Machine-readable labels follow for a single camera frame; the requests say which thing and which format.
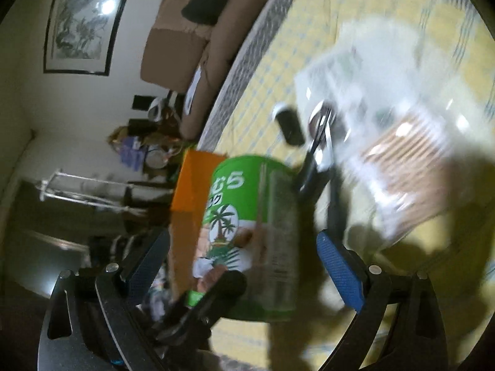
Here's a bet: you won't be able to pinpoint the brown sofa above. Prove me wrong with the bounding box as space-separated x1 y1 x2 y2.
140 0 283 140

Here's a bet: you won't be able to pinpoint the white metal rack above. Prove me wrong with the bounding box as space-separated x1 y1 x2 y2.
37 168 174 217

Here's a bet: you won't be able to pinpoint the yellow checked tablecloth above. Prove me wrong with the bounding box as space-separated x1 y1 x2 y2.
201 0 495 371

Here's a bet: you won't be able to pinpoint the orange cardboard box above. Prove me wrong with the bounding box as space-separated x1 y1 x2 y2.
168 150 227 302

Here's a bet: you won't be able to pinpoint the green snack can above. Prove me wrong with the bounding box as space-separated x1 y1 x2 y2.
186 155 298 322

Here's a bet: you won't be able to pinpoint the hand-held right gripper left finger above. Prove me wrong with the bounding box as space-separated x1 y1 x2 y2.
39 230 171 371

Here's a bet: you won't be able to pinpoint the grey pebble patterned mat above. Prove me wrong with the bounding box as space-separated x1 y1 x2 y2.
195 0 302 151

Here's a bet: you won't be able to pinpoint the black handled scissors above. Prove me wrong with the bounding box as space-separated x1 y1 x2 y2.
296 100 337 196

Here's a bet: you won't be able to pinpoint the white plastic pouch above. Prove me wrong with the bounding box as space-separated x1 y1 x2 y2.
295 48 372 124

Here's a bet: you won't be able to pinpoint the black cylinder with white cap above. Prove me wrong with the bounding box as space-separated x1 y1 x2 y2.
274 102 306 147

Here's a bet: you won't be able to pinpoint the purple bag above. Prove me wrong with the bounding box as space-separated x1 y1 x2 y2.
118 135 145 171

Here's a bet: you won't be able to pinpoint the white paper sheet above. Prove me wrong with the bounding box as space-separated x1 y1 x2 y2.
183 67 204 117

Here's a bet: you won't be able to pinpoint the black cushion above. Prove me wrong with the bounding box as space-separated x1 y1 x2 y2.
181 0 236 26

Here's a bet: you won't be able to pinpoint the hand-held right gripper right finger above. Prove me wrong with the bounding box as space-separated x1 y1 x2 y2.
316 230 453 371

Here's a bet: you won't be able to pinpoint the clear bag of brown sticks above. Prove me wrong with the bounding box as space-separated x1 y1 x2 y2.
344 108 465 240

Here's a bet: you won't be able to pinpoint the round white tin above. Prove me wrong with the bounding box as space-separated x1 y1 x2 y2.
147 145 169 168

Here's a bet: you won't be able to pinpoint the framed ink painting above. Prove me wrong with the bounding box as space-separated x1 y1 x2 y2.
42 0 140 76

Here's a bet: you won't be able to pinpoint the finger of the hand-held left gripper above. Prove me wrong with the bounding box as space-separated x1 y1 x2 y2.
155 271 248 356

